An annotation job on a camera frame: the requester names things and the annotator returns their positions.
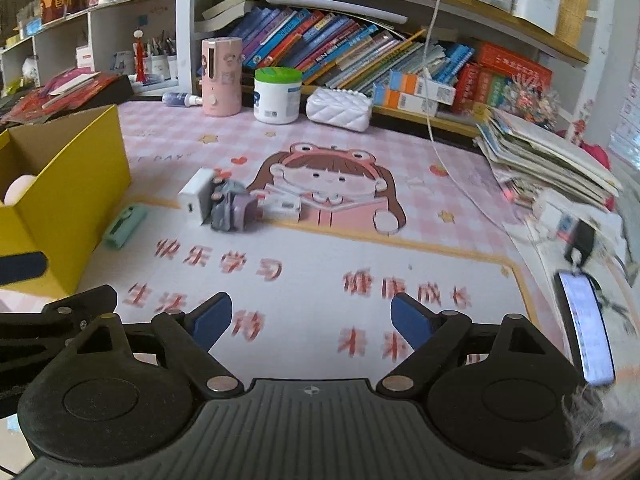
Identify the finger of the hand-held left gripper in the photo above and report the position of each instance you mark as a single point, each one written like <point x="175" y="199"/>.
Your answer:
<point x="50" y="317"/>
<point x="22" y="269"/>

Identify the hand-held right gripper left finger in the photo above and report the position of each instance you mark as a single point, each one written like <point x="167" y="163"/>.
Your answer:
<point x="212" y="317"/>

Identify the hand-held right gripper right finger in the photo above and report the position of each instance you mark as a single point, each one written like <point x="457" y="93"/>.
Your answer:
<point x="412" y="320"/>

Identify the yellow cardboard box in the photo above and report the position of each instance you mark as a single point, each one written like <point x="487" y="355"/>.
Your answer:
<point x="75" y="210"/>

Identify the pink pig plush toy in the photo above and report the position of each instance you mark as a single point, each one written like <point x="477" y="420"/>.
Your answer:
<point x="20" y="190"/>

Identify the green eraser block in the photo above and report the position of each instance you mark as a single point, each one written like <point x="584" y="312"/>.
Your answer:
<point x="125" y="225"/>

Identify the white charger block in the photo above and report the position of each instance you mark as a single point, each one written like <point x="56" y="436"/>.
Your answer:
<point x="196" y="195"/>

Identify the small white box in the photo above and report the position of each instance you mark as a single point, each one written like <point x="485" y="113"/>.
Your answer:
<point x="280" y="205"/>

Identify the pink printed table mat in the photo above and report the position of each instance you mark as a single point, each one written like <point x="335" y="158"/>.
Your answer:
<point x="350" y="160"/>

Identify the white power strip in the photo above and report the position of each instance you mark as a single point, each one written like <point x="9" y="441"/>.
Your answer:
<point x="550" y="215"/>

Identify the black smartphone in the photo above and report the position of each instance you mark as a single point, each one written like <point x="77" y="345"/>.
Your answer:
<point x="587" y="330"/>

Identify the black charger plug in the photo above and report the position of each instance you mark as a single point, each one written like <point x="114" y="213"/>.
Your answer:
<point x="580" y="242"/>

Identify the pile of red packets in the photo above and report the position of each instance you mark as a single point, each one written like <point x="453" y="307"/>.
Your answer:
<point x="75" y="90"/>

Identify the stack of books and papers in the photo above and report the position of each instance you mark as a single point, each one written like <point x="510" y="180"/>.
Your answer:
<point x="540" y="155"/>

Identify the grey fuzzy cloth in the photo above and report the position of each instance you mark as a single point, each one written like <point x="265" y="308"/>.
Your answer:
<point x="595" y="425"/>

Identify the small dark bottle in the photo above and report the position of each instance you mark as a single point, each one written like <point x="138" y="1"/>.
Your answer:
<point x="180" y="100"/>

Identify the white quilted pouch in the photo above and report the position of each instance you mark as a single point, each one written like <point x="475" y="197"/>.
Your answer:
<point x="337" y="110"/>

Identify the orange and blue boxes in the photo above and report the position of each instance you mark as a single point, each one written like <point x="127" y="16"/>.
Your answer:
<point x="415" y="95"/>

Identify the white jar with green lid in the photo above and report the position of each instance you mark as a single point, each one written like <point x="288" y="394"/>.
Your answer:
<point x="277" y="100"/>

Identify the white side shelf unit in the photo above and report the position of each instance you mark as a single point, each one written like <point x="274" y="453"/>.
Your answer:
<point x="60" y="40"/>

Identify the pink humidifier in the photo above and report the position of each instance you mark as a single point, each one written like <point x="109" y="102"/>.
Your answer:
<point x="221" y="80"/>

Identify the red tassel ornament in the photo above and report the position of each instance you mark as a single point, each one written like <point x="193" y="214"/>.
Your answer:
<point x="140" y="57"/>

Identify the white pen cup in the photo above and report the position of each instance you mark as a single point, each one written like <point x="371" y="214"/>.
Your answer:
<point x="158" y="67"/>
<point x="173" y="67"/>

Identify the colourful paper ornament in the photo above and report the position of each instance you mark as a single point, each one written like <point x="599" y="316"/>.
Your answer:
<point x="530" y="102"/>

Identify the red bag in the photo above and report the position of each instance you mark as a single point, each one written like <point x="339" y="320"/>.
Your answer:
<point x="595" y="152"/>

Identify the red boxed book set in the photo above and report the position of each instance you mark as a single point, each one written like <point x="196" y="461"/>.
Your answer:
<point x="505" y="67"/>

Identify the white bookshelf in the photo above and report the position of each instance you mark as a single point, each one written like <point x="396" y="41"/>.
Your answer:
<point x="185" y="20"/>

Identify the flat stacked books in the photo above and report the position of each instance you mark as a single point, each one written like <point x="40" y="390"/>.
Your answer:
<point x="225" y="10"/>

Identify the white slim board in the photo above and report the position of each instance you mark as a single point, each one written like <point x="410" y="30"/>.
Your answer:
<point x="330" y="7"/>

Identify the white pen organizer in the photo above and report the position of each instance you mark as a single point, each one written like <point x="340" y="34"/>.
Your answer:
<point x="535" y="5"/>

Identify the row of yellow books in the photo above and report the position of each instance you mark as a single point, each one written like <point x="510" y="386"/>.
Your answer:
<point x="574" y="7"/>

